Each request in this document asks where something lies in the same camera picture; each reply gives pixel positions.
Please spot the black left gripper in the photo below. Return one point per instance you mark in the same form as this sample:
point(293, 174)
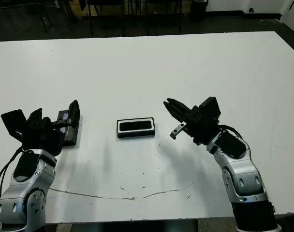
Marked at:
point(43, 137)

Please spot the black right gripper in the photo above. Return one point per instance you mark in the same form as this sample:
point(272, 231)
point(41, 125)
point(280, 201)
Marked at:
point(202, 128)

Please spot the black box lid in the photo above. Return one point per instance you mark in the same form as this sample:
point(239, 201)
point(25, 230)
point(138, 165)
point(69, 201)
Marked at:
point(70, 137)

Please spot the black camera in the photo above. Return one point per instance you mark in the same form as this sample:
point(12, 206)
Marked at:
point(135, 125)

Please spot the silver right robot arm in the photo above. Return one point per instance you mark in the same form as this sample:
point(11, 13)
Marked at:
point(243, 174)

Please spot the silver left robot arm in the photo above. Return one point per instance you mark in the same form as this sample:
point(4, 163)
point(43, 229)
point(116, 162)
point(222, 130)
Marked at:
point(23, 193)

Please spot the black box base white insert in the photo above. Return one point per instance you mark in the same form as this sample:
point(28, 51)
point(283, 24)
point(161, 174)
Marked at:
point(137, 135)

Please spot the black trash bin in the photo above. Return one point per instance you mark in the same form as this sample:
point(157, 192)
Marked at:
point(199, 10)

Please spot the black mesh chair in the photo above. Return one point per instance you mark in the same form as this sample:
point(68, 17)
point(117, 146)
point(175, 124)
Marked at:
point(164, 1)
point(106, 2)

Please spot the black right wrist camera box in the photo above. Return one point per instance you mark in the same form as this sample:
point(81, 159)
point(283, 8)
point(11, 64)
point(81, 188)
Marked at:
point(211, 107)

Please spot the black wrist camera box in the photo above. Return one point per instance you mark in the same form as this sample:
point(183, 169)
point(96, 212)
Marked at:
point(14, 123)
point(211, 107)

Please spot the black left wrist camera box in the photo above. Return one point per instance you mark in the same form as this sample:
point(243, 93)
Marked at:
point(14, 123)

